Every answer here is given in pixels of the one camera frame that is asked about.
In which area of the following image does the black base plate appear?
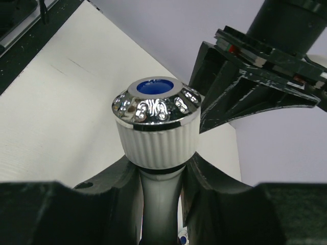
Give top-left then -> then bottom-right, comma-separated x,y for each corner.
1,1 -> 83,93

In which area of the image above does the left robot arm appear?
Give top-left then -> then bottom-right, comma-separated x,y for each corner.
189,1 -> 326,132

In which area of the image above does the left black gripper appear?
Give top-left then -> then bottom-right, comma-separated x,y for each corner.
189,26 -> 326,133

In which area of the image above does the brown faucet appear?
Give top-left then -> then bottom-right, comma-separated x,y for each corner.
178,230 -> 189,245

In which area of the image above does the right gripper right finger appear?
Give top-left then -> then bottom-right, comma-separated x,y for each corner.
181,154 -> 326,244

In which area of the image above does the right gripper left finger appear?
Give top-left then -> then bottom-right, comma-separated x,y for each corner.
1,157 -> 143,244

